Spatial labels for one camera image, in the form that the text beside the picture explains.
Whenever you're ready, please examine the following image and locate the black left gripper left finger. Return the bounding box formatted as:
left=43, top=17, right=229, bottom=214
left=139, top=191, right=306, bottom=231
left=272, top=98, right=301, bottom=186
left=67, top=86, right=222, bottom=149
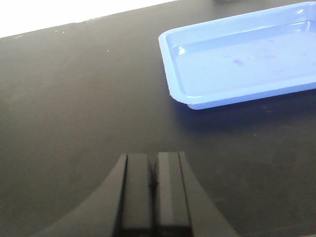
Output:
left=35, top=154, right=153, bottom=237

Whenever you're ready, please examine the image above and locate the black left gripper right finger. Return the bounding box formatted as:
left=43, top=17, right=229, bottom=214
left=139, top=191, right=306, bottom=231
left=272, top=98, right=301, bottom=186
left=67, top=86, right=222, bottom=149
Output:
left=155, top=152, right=238, bottom=237

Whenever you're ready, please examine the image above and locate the blue plastic tray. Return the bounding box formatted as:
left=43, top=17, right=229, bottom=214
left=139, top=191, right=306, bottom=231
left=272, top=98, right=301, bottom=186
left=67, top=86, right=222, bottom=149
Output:
left=158, top=1, right=316, bottom=110

